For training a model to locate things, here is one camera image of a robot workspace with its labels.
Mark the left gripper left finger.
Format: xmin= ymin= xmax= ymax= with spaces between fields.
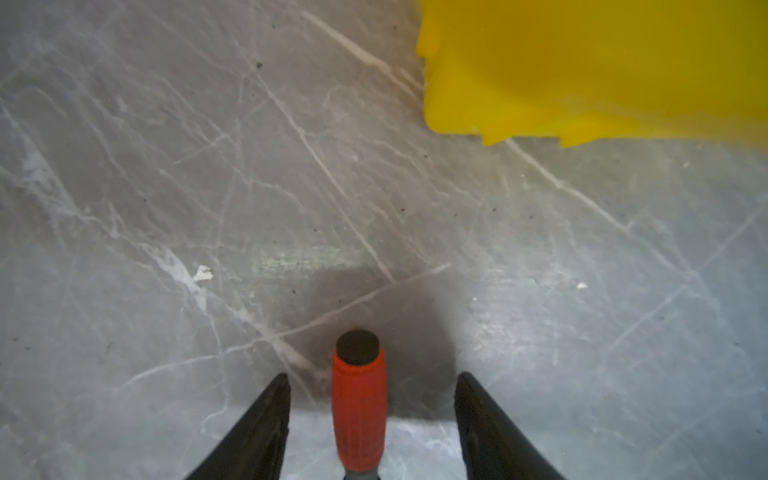
xmin=187 ymin=373 xmax=291 ymax=480

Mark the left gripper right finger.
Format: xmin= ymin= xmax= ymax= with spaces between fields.
xmin=454 ymin=372 xmax=563 ymax=480

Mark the red black screwdriver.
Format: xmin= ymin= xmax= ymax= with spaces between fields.
xmin=331 ymin=329 xmax=388 ymax=480

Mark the yellow plastic bin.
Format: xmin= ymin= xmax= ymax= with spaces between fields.
xmin=417 ymin=1 xmax=767 ymax=147

